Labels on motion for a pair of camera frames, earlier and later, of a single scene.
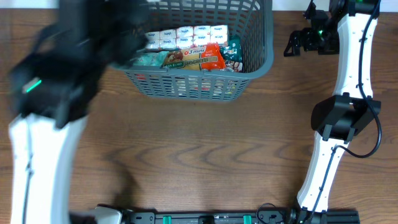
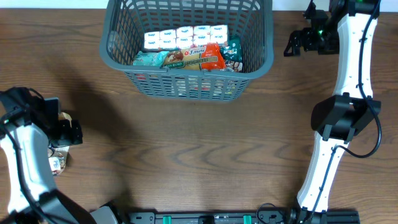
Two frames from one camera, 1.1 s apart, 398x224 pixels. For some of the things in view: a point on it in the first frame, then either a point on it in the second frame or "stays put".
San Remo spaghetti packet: x=208 y=56 stays put
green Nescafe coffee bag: x=233 y=51 stays put
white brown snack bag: x=233 y=66 stays put
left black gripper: x=125 y=23 to x=73 y=133
